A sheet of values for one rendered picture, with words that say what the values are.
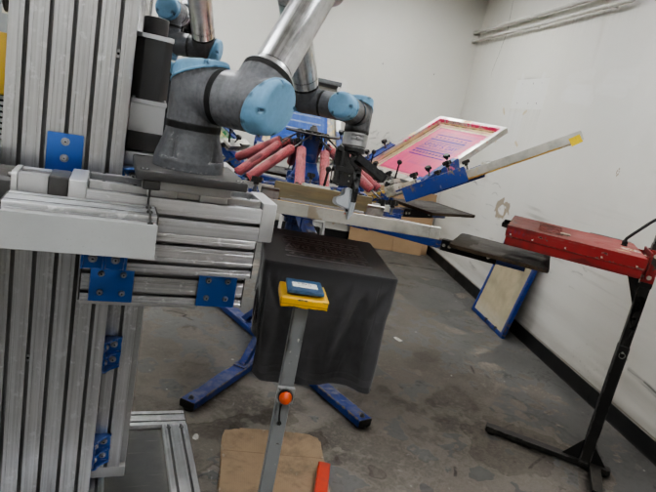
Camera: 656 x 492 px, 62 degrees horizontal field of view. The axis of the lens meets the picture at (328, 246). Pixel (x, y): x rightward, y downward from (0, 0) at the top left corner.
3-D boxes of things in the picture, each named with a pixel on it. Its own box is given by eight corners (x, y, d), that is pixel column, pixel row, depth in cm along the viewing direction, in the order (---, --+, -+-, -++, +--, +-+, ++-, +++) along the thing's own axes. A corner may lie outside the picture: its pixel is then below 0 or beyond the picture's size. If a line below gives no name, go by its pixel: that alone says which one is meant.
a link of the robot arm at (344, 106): (312, 113, 153) (328, 121, 163) (348, 120, 149) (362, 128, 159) (319, 85, 152) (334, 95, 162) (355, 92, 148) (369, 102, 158)
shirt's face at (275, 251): (396, 280, 182) (397, 279, 181) (266, 261, 174) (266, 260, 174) (369, 243, 227) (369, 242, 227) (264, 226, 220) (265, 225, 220)
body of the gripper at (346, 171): (328, 184, 169) (335, 145, 168) (355, 189, 170) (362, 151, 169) (332, 184, 161) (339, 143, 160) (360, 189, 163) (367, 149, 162)
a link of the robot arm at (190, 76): (189, 119, 126) (198, 59, 123) (238, 131, 121) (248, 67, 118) (152, 115, 115) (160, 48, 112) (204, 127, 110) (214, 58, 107)
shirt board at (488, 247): (546, 270, 283) (550, 255, 281) (544, 287, 246) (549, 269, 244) (313, 208, 328) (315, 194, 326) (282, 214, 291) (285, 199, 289)
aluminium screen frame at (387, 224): (439, 239, 170) (441, 227, 170) (251, 208, 160) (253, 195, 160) (378, 223, 247) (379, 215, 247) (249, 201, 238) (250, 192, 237)
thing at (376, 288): (372, 396, 191) (399, 280, 181) (243, 382, 183) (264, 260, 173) (371, 391, 194) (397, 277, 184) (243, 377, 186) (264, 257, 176)
